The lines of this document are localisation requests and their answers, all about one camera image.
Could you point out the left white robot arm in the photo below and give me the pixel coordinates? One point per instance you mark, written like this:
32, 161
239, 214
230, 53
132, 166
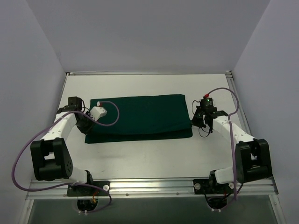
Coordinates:
50, 156

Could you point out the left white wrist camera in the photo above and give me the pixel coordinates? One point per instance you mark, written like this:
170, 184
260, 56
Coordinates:
97, 112

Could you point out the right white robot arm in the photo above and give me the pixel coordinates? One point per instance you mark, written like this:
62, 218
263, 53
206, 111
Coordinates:
251, 156

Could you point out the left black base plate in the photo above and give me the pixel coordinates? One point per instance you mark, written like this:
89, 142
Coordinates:
101, 189

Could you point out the back aluminium rail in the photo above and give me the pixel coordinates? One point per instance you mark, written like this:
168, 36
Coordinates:
86, 73

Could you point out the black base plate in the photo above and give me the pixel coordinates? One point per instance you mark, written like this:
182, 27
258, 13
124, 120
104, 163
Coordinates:
101, 189
206, 186

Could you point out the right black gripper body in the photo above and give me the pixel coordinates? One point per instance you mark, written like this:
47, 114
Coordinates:
199, 119

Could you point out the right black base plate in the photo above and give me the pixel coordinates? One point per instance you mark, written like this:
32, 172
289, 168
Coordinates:
206, 186

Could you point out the front aluminium rail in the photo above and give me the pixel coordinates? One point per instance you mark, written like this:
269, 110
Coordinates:
156, 188

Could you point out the aluminium frame rail right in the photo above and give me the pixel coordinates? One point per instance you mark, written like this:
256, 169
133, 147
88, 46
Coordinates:
241, 114

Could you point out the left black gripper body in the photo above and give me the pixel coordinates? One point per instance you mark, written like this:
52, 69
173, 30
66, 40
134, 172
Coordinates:
87, 122

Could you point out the green surgical cloth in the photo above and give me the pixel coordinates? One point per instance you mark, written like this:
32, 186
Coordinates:
141, 118

